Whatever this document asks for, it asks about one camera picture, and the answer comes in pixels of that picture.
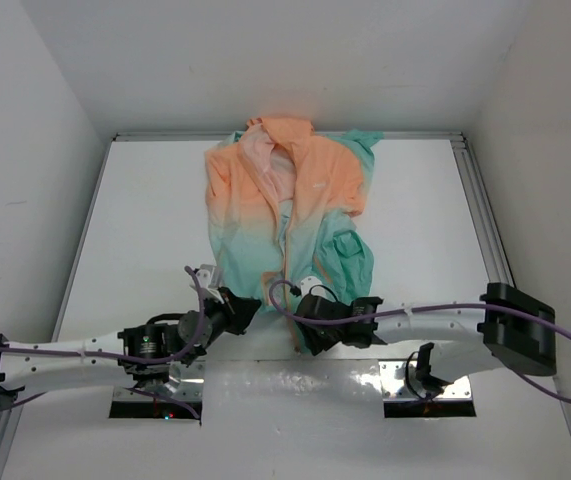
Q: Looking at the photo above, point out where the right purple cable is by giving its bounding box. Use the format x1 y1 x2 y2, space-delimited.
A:
268 279 571 406

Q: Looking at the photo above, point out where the aluminium frame rail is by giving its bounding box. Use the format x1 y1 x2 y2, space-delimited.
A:
101 134 512 312

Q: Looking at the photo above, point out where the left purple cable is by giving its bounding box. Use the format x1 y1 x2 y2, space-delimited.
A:
0 265 211 415

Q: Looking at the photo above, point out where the purple cable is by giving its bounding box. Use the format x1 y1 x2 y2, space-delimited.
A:
0 265 211 415
268 279 571 406

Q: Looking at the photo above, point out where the orange and teal jacket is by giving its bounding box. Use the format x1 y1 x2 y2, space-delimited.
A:
203 115 385 351

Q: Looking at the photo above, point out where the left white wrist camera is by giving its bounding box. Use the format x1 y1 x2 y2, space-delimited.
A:
191 264 223 303

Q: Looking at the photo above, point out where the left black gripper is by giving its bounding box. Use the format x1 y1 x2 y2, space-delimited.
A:
199 285 261 342

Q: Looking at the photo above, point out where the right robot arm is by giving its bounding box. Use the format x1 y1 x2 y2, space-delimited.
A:
295 283 557 400

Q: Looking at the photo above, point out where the metal base plate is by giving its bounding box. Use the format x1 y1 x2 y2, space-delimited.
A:
110 357 475 402

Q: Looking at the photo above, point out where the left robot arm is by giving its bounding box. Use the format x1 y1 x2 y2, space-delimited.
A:
0 287 261 412

